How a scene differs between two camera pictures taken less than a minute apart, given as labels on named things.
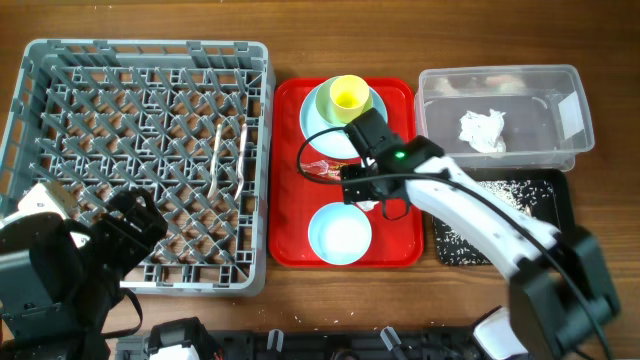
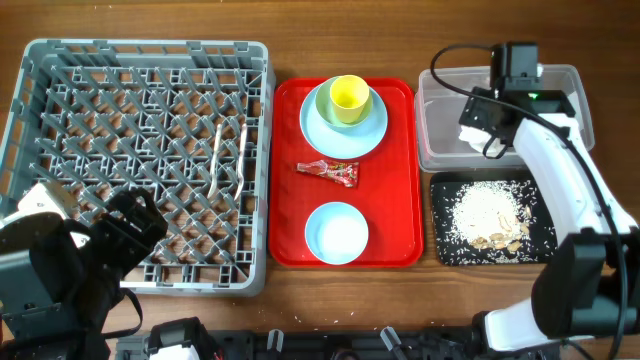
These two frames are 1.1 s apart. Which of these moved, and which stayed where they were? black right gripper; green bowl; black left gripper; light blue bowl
Moved: black right gripper
Stayed: light blue bowl; black left gripper; green bowl
